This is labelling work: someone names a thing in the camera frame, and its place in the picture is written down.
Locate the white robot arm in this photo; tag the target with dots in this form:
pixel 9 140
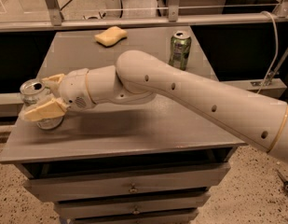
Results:
pixel 137 77

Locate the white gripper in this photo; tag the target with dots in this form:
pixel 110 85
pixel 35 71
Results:
pixel 74 90

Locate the middle grey drawer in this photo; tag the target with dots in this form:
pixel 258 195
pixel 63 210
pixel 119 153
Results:
pixel 132 205

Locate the grey drawer cabinet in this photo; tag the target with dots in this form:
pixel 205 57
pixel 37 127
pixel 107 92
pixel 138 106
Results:
pixel 119 138

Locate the yellow sponge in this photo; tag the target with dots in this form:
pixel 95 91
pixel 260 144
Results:
pixel 111 36

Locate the black tool on floor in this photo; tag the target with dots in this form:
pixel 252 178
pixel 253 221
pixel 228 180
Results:
pixel 284 181

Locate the top grey drawer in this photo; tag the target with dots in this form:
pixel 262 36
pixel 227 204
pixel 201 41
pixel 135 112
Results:
pixel 80 187

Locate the bottom grey drawer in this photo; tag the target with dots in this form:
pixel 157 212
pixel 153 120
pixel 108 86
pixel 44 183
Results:
pixel 182 216

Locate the metal railing frame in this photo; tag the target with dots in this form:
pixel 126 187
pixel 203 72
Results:
pixel 61 15

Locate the white 7up can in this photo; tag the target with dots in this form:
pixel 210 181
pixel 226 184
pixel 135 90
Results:
pixel 32 91

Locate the green soda can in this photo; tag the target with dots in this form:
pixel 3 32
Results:
pixel 180 49

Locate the grey drawer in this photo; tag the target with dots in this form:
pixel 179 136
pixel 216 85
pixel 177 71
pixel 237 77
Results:
pixel 182 216
pixel 80 187
pixel 132 205

